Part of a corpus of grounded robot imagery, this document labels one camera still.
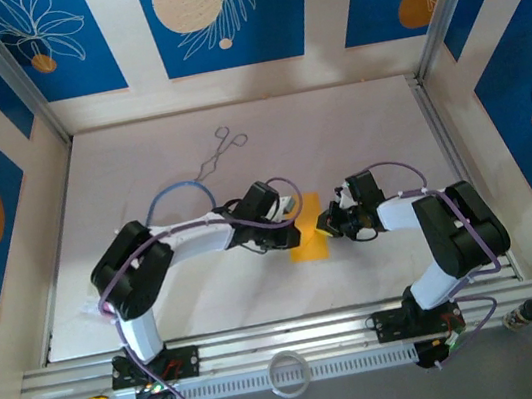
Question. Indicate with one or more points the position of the orange square paper sheet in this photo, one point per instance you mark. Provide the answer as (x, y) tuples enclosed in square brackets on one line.
[(310, 253)]

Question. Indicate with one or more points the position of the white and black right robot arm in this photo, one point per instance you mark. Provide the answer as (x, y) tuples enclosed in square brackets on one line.
[(458, 230)]

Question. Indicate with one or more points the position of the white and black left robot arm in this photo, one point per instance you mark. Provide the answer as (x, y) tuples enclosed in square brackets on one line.
[(197, 243)]

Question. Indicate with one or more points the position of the thin metal forceps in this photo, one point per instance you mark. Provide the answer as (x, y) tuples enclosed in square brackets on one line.
[(227, 145)]

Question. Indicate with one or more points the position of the dark bottle with label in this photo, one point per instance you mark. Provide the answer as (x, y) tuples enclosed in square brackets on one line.
[(531, 309)]

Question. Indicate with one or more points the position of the aluminium mounting rail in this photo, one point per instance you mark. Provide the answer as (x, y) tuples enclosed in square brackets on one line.
[(293, 337)]

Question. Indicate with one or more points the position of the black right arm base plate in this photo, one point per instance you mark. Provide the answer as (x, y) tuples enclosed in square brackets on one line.
[(392, 325)]

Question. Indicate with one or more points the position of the aluminium table side rail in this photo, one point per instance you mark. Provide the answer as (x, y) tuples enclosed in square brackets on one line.
[(437, 132)]

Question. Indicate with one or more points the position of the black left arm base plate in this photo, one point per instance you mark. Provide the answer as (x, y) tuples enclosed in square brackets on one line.
[(185, 361)]

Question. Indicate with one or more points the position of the aluminium frame post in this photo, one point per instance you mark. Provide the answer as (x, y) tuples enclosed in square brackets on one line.
[(16, 77), (447, 3)]

